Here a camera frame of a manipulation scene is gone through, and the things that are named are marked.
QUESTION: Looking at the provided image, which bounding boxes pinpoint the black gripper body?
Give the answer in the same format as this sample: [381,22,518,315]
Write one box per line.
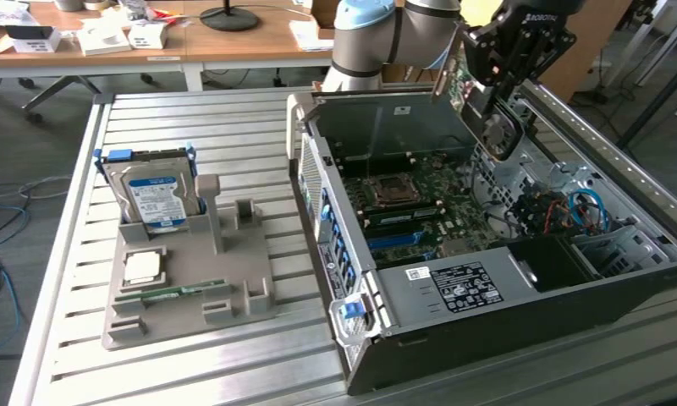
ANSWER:
[498,0,592,33]

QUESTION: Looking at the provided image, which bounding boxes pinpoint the black low-profile graphics card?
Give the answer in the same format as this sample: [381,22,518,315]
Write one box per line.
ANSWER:
[430,19,538,163]

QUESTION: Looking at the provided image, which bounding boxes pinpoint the wooden cabinet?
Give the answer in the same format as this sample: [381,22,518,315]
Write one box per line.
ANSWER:
[544,0,637,102]

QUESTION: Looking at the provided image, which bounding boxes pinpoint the white paper stack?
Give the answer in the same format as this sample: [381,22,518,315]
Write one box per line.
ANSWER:
[288,19,337,52]

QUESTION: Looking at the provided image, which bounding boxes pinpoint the metal CPU socket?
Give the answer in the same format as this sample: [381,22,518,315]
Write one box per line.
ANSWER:
[364,172,425,205]

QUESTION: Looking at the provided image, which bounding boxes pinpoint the dark green motherboard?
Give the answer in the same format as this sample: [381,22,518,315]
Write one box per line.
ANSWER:
[337,154,514,268]

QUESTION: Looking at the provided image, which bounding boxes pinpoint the green RAM stick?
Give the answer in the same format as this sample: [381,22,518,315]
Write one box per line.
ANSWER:
[364,205,441,224]
[114,277,230,304]

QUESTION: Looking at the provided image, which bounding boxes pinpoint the wooden office desk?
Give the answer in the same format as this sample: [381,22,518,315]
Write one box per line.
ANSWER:
[0,0,340,123]

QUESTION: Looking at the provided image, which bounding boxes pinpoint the small gray chipset heatsink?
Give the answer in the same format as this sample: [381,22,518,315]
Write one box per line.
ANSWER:
[442,239,478,258]

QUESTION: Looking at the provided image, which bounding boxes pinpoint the black round lamp base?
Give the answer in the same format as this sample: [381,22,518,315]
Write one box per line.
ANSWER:
[198,0,261,33]

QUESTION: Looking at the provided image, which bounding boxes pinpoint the long blue expansion slot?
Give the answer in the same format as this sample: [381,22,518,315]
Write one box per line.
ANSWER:
[369,234,424,251]

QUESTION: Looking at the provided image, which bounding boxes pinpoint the metal disk bay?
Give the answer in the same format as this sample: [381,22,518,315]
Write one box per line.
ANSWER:
[569,226,676,278]

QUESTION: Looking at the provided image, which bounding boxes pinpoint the gray power supply with label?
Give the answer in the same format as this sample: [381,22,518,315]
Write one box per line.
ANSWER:
[365,247,542,335]

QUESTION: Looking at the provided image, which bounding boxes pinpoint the clear plastic packaging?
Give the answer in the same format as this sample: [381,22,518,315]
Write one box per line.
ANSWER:
[114,0,198,29]

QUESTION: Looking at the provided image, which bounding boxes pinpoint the white box with printed label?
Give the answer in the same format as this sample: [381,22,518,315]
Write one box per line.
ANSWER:
[128,19,170,51]

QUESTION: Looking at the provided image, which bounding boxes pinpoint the blue case release latch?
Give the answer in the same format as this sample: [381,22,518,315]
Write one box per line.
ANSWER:
[340,300,370,321]

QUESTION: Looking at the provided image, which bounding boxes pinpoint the open gray PC case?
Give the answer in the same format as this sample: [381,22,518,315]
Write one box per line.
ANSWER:
[285,78,677,397]

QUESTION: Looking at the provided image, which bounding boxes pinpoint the white box with round insert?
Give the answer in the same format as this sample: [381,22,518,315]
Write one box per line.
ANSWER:
[77,23,134,57]

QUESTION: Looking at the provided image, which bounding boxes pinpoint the hard disk with blue caddy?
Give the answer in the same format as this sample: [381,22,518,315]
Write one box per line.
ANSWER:
[92,143,204,236]

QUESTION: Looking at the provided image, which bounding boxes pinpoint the gray plastic parts rack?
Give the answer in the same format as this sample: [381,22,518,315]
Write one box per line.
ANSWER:
[100,173,277,352]

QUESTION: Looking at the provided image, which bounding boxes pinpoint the silver CPU chip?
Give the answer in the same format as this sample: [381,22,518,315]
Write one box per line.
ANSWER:
[121,252,168,285]

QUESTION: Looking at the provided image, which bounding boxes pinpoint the open white box black inside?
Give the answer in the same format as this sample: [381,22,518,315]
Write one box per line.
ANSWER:
[4,25,62,54]

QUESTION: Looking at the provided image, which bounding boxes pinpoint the printed paper sheets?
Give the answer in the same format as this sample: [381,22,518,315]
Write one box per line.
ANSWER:
[0,0,40,30]

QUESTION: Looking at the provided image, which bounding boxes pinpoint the black camera cable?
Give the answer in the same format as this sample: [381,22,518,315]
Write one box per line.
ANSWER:
[386,6,404,64]

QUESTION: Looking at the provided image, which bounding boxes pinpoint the dark metal frame pole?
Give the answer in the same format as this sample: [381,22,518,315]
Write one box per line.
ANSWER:
[617,41,677,149]

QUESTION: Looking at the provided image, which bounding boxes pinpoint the orange power wires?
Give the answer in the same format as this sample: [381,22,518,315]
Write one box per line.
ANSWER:
[544,198,574,233]

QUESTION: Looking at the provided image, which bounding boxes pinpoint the blue data wire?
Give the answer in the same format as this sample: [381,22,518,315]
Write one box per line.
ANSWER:
[566,188,614,236]

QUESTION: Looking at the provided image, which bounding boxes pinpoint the gray floor cable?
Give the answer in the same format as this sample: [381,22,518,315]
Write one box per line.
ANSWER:
[0,174,73,200]

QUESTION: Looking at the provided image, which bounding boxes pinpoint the blue floor cable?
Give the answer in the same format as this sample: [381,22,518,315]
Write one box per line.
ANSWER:
[0,185,29,363]

